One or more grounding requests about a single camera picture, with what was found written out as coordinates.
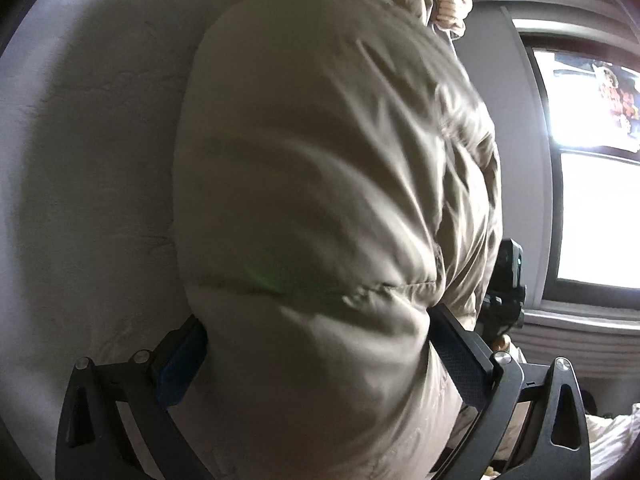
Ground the beige puffer jacket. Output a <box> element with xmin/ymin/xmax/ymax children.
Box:
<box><xmin>174</xmin><ymin>0</ymin><xmax>502</xmax><ymax>479</ymax></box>

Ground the window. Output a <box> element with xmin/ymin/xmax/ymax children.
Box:
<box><xmin>513</xmin><ymin>18</ymin><xmax>639</xmax><ymax>311</ymax></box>

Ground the lavender embossed bedspread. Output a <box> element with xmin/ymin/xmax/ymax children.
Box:
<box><xmin>1</xmin><ymin>0</ymin><xmax>209</xmax><ymax>479</ymax></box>

